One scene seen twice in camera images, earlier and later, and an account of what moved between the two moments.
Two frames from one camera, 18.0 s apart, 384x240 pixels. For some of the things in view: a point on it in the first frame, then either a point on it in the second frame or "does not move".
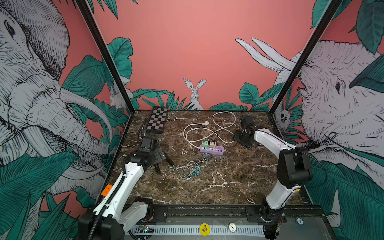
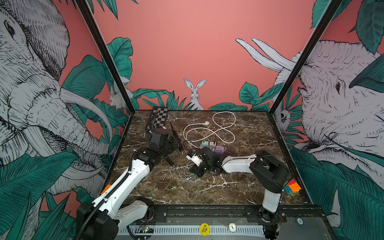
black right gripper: x=237 y=137 to x=198 y=173
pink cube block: x=212 y=145 does not move
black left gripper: x=160 y=154 to x=171 y=139
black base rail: x=302 y=215 does not move
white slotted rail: x=253 y=230 does not move
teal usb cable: x=196 y=171 does not move
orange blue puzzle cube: x=106 y=190 does not move
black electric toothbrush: x=157 y=168 to x=176 y=138
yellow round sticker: x=204 y=229 does not move
